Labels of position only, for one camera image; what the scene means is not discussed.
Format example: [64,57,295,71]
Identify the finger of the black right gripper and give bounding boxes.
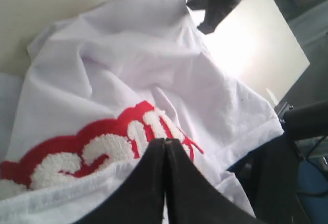
[187,0,207,10]
[199,0,238,34]

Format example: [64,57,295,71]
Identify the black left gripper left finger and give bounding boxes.
[76,138,165,224]

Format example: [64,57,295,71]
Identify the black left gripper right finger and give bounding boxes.
[164,139,262,223]

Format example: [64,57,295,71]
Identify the white t-shirt with red lettering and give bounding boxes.
[1,0,283,223]

